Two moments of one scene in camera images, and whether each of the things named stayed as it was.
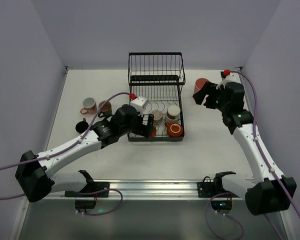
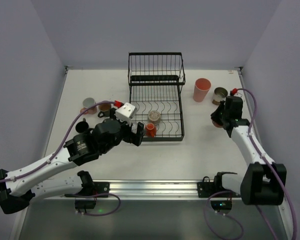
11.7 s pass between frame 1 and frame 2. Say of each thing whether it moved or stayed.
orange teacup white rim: moved
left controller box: stayed
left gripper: moved
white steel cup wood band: moved
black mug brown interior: stayed
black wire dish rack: stayed
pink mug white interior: stayed
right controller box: stayed
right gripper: moved
